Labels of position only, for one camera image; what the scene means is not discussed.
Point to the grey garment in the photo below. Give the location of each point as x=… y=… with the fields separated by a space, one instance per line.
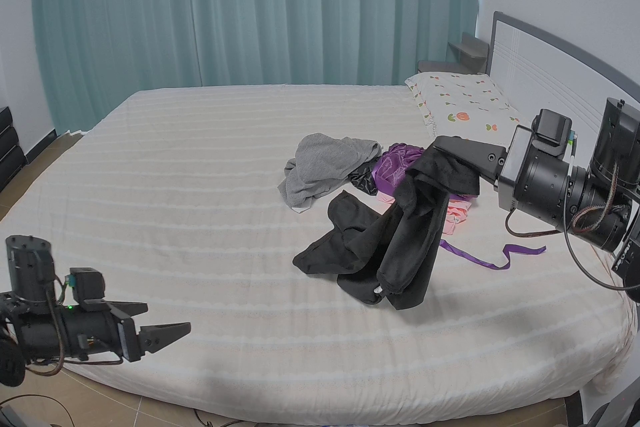
x=320 y=165

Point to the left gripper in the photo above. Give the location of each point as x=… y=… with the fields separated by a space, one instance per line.
x=95 y=330

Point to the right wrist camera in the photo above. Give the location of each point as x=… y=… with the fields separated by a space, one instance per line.
x=552 y=127

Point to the grey bedside table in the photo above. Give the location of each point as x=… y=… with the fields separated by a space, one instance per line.
x=470 y=48

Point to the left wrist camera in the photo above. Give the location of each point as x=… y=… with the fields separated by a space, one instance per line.
x=89 y=287

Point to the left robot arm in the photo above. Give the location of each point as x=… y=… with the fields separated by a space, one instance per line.
x=30 y=265

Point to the purple garment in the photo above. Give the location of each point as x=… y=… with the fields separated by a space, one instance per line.
x=392 y=167

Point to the black patterned garment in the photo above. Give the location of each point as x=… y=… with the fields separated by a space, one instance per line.
x=364 y=180

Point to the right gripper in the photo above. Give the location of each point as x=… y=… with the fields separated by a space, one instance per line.
x=540 y=190

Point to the pink garment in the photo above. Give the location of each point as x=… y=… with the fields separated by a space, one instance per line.
x=457 y=215

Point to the black chest of drawers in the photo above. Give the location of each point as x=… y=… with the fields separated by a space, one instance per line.
x=10 y=140

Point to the white printed pillow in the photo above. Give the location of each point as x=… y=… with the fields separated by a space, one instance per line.
x=465 y=99

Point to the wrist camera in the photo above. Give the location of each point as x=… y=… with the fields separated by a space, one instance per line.
x=89 y=287
x=552 y=127

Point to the black T-shirt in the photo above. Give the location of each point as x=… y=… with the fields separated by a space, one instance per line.
x=400 y=245

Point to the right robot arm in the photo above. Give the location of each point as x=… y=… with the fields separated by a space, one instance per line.
x=615 y=135

